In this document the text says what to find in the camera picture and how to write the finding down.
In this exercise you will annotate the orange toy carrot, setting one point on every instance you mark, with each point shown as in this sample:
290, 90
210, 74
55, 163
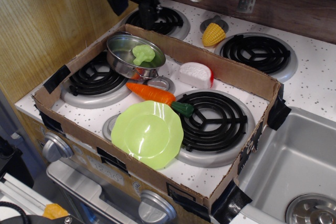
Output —
149, 93

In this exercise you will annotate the grey plastic sink basin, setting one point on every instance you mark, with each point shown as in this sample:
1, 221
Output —
298, 158

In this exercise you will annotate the right silver stove knob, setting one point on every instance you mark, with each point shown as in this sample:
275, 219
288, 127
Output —
155, 209

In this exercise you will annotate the silver oven door handle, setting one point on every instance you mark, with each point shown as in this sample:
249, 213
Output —
86, 190

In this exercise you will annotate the front right black burner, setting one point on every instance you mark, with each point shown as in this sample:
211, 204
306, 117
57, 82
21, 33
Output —
217, 130

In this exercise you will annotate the left silver stove knob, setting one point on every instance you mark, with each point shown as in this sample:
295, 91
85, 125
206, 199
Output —
55, 148

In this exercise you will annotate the yellow toy corn cob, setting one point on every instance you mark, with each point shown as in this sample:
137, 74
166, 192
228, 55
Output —
212, 35

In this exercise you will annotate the front left black burner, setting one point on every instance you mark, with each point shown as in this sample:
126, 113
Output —
95, 85

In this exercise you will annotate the light green toy broccoli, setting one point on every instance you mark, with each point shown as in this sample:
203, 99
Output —
143, 53

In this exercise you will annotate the metal sink drain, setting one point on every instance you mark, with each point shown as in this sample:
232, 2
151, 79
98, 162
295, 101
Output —
310, 208

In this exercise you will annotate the back right black burner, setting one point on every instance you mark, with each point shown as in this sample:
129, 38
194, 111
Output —
263, 52

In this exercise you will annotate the black burner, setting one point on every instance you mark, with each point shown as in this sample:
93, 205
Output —
170, 22
263, 52
95, 85
217, 130

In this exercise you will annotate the orange yellow object bottom left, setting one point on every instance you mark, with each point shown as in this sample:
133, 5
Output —
54, 211

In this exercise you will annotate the small steel pan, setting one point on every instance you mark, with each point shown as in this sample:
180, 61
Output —
120, 57

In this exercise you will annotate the white red toy cheese wedge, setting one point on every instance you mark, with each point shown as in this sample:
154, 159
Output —
196, 74

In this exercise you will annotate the brown cardboard fence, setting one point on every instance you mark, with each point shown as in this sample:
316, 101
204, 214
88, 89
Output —
203, 186

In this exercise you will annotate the back left black burner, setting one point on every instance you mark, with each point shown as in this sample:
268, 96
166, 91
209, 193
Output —
170, 22

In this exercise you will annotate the silver stove knob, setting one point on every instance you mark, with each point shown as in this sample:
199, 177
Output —
55, 148
155, 209

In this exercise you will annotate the light green plastic plate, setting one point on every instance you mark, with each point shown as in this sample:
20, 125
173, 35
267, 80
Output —
149, 131

